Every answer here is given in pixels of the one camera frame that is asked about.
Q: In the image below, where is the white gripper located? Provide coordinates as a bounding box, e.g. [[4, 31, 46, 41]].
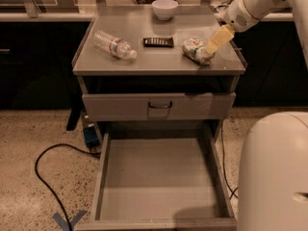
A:
[[203, 0, 261, 55]]

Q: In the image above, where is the green 7up can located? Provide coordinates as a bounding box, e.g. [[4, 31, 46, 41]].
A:
[[182, 38, 215, 65]]

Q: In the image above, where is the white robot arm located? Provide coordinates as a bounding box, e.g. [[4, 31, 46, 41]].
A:
[[222, 0, 308, 231]]

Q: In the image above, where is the grey drawer cabinet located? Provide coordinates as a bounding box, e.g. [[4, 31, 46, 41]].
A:
[[73, 6, 245, 136]]

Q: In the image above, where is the closed grey top drawer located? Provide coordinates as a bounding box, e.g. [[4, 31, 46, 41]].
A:
[[83, 92, 236, 121]]

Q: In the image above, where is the open grey middle drawer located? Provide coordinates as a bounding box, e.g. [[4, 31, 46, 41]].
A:
[[75, 132, 237, 231]]

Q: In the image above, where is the white bowl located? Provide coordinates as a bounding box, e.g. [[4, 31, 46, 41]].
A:
[[152, 0, 178, 20]]

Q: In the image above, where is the black chocolate bar packet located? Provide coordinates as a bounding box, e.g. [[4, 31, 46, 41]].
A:
[[143, 38, 174, 48]]

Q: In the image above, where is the clear plastic water bottle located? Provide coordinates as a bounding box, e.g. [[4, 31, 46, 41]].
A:
[[93, 30, 137, 61]]

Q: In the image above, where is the blue power adapter box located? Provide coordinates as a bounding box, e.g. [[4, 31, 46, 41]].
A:
[[83, 124, 100, 148]]

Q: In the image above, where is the dark counter with glass partition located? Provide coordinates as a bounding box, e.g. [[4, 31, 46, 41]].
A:
[[0, 0, 308, 111]]

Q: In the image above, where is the blue tape cross mark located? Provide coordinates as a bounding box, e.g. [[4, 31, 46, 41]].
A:
[[53, 210, 87, 231]]

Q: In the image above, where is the black cable on right floor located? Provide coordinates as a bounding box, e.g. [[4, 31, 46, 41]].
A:
[[219, 122, 240, 200]]

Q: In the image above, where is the black cable on floor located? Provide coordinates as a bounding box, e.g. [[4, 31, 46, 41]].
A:
[[34, 142, 102, 231], [219, 122, 240, 200]]

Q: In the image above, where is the black cable on left floor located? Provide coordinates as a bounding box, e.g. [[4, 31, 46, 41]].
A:
[[34, 142, 102, 231]]

